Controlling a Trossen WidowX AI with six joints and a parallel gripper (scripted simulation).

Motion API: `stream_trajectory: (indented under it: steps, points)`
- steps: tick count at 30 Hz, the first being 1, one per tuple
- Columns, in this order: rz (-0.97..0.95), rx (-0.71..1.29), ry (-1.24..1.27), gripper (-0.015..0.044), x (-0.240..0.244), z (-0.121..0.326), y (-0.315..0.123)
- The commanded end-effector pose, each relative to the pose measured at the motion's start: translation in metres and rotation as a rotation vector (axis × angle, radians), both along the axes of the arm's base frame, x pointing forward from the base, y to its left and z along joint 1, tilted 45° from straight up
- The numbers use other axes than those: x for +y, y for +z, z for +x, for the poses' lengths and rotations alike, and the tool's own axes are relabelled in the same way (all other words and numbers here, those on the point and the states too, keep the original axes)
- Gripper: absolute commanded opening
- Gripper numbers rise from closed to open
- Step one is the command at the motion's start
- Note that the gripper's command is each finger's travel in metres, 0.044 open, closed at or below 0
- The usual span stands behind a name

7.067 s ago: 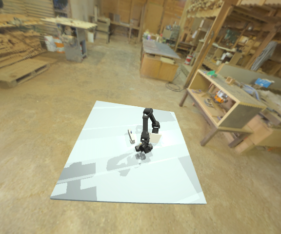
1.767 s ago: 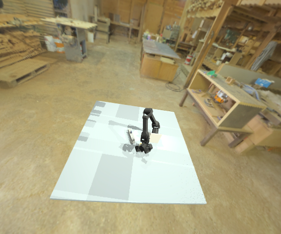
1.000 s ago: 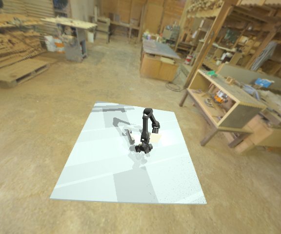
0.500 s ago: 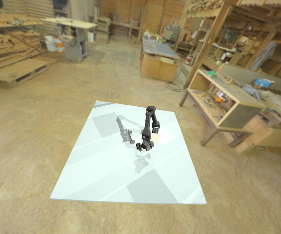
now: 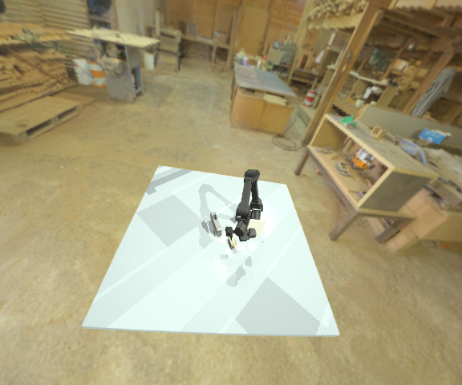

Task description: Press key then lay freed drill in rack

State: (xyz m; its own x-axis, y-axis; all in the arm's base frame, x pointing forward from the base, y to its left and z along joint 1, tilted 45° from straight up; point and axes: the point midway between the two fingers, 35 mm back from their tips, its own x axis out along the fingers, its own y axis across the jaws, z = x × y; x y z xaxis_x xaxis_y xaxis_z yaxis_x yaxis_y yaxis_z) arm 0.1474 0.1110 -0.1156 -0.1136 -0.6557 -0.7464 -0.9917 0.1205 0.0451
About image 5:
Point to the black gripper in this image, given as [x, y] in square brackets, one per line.
[229, 232]

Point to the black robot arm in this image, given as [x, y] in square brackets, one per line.
[244, 209]

